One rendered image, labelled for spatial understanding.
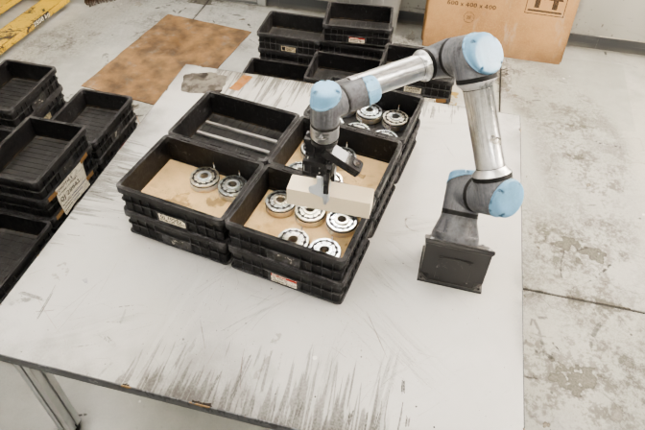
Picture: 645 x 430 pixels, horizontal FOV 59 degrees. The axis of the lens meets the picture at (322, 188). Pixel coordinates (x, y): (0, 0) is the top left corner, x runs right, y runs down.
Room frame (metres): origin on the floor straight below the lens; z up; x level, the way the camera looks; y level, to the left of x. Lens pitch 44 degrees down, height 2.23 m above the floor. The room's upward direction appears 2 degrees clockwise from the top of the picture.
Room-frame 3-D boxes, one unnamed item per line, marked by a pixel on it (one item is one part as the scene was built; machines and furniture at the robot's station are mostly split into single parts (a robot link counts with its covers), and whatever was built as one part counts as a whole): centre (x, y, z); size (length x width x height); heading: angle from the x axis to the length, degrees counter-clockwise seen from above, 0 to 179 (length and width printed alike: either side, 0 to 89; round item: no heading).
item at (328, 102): (1.17, 0.00, 1.39); 0.09 x 0.08 x 0.11; 124
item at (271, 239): (1.25, 0.06, 0.92); 0.40 x 0.30 x 0.02; 69
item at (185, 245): (1.39, 0.44, 0.76); 0.40 x 0.30 x 0.12; 69
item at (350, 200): (1.16, -0.02, 1.07); 0.24 x 0.06 x 0.06; 78
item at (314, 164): (1.17, 0.01, 1.23); 0.09 x 0.08 x 0.12; 78
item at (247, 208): (1.25, 0.06, 0.87); 0.40 x 0.30 x 0.11; 69
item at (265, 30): (3.25, 0.20, 0.31); 0.40 x 0.30 x 0.34; 78
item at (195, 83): (2.27, 0.57, 0.71); 0.22 x 0.19 x 0.01; 78
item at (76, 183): (1.85, 1.12, 0.41); 0.31 x 0.02 x 0.16; 168
